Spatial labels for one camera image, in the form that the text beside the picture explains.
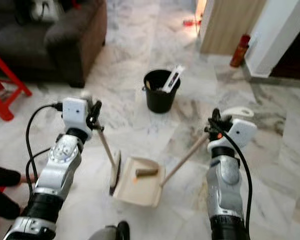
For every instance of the wooden hand brush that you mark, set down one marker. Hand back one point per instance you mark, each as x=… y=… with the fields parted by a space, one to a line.
x=116 y=172

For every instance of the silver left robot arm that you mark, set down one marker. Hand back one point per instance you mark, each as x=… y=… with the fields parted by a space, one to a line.
x=65 y=160

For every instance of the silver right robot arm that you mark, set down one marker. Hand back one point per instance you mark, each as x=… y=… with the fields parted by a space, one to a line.
x=225 y=180

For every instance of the small red floor item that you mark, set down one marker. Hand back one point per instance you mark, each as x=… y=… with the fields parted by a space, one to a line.
x=191 y=22

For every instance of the white flat carton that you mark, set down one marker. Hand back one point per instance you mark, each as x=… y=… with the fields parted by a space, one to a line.
x=173 y=79

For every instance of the black bucket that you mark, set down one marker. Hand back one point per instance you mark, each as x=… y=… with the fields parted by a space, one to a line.
x=159 y=100

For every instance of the red bottle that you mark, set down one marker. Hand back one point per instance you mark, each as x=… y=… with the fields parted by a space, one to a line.
x=240 y=50

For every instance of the dark grey sofa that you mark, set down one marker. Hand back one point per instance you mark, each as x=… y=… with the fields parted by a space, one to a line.
x=65 y=42

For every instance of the small orange scrap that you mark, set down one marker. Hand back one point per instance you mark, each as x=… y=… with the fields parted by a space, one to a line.
x=136 y=180

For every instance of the brown cardboard roll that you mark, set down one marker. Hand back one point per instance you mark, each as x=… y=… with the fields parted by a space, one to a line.
x=147 y=172

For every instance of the light wooden door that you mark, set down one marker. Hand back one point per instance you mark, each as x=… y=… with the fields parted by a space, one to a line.
x=232 y=25

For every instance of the person in black trousers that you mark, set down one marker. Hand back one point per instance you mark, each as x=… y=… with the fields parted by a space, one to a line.
x=2 y=177

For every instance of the dark wooden stairs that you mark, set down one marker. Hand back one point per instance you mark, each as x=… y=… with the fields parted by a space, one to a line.
x=292 y=60

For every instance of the white handbag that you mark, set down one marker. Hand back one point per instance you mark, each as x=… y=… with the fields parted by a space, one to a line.
x=47 y=10

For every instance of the grey black robot foot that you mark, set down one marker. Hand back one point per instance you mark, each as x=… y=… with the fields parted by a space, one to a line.
x=112 y=231

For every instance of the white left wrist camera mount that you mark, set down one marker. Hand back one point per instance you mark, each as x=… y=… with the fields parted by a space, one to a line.
x=75 y=112

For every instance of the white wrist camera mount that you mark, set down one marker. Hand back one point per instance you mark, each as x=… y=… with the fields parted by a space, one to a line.
x=75 y=112
x=242 y=131

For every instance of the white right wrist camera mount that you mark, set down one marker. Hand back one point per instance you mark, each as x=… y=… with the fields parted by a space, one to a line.
x=242 y=131

